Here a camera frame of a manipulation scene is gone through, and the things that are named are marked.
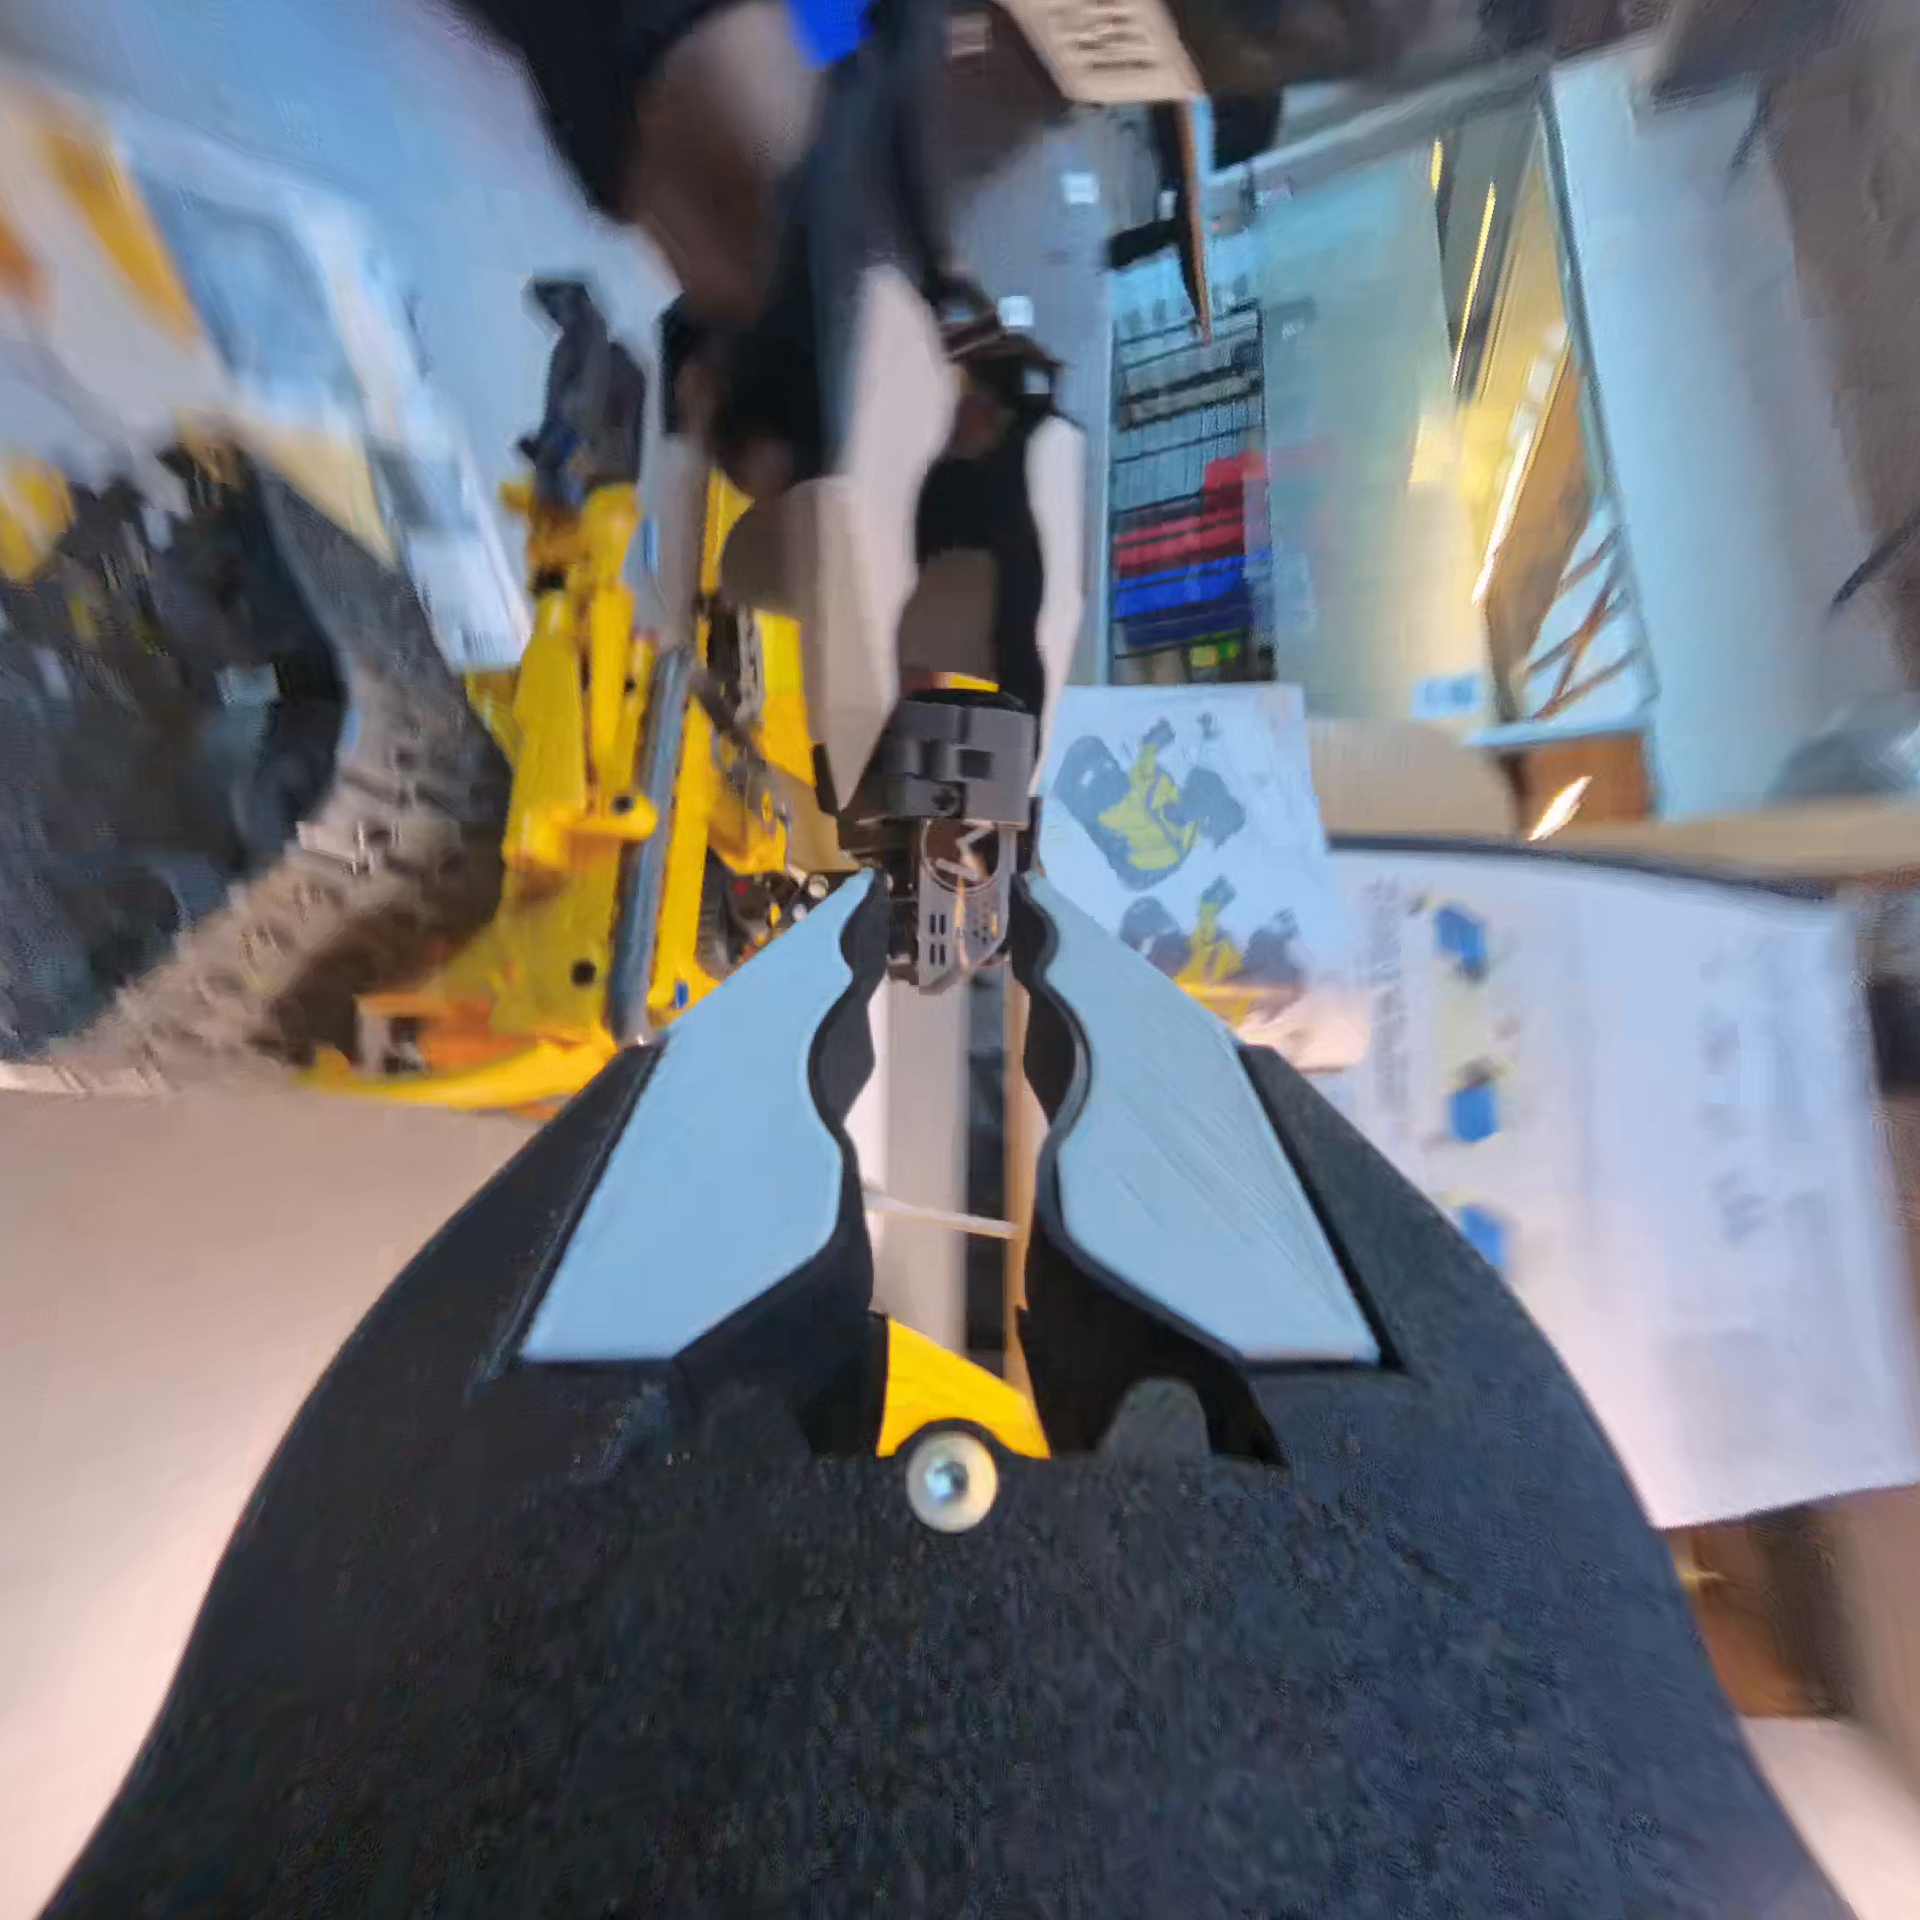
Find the parts storage rack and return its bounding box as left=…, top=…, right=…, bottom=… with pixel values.
left=1107, top=255, right=1278, bottom=684

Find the person's left forearm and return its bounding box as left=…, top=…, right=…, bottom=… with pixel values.
left=465, top=0, right=678, bottom=213

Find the person's left hand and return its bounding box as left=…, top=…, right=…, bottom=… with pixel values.
left=631, top=27, right=825, bottom=326

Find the yellow grey toy brick robot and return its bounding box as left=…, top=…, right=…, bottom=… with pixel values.
left=0, top=434, right=888, bottom=1114

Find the grey desk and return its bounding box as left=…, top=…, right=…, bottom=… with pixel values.
left=0, top=60, right=678, bottom=1920

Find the robot instruction booklet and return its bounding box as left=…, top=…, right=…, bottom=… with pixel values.
left=1036, top=682, right=1892, bottom=1524

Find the grey toy robot head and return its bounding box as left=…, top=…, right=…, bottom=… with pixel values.
left=836, top=674, right=1047, bottom=995

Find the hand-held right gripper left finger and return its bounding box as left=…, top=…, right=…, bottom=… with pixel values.
left=516, top=871, right=889, bottom=1367

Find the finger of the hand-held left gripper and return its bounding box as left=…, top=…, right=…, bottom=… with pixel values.
left=1027, top=417, right=1090, bottom=710
left=718, top=267, right=963, bottom=819

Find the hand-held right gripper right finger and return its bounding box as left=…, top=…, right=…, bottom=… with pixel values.
left=1009, top=874, right=1383, bottom=1369

